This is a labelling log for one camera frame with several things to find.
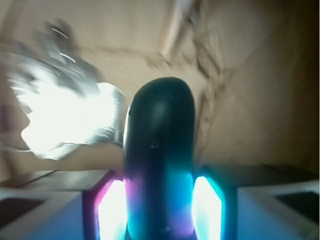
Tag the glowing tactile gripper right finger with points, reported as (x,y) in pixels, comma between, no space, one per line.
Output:
(256,202)

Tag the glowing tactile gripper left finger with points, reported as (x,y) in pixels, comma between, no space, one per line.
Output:
(63,205)

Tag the bunch of metal keys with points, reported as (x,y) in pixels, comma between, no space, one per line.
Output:
(65,98)

